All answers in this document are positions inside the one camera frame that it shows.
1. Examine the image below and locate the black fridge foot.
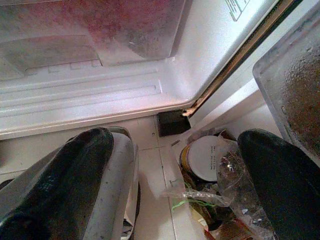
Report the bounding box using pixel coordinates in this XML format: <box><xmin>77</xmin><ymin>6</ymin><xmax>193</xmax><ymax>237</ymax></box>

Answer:
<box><xmin>157</xmin><ymin>109</ymin><xmax>191</xmax><ymax>138</ymax></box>

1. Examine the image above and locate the crumpled clear plastic bag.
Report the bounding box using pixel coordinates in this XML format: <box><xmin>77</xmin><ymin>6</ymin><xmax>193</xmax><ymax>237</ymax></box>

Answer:
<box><xmin>162</xmin><ymin>129</ymin><xmax>276</xmax><ymax>240</ymax></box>

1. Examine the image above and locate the green printed label sticker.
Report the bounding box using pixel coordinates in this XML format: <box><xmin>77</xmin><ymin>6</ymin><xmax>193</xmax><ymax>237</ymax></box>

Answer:
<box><xmin>224</xmin><ymin>0</ymin><xmax>251</xmax><ymax>22</ymax></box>

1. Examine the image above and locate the clear vegetable drawer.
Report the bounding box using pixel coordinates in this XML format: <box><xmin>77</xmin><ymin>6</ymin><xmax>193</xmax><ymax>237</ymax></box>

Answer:
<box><xmin>0</xmin><ymin>0</ymin><xmax>187</xmax><ymax>76</ymax></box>

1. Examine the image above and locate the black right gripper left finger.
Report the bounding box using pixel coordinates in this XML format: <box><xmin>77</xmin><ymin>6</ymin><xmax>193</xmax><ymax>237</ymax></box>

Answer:
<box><xmin>0</xmin><ymin>126</ymin><xmax>115</xmax><ymax>240</ymax></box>

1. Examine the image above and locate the white lid jar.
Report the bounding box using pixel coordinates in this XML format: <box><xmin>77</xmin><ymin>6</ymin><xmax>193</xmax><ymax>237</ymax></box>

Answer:
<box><xmin>179</xmin><ymin>134</ymin><xmax>241</xmax><ymax>183</ymax></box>

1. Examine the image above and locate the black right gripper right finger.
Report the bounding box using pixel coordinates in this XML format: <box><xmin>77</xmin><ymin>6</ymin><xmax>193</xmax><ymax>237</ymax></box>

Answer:
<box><xmin>237</xmin><ymin>128</ymin><xmax>320</xmax><ymax>240</ymax></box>

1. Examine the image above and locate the clear door shelf bin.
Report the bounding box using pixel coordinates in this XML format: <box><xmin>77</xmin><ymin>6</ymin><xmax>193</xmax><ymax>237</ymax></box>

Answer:
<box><xmin>252</xmin><ymin>14</ymin><xmax>320</xmax><ymax>161</ymax></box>

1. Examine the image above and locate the black glass door fridge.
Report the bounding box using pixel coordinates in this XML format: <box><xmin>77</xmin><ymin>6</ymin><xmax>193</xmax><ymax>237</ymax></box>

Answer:
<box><xmin>0</xmin><ymin>0</ymin><xmax>320</xmax><ymax>161</ymax></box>

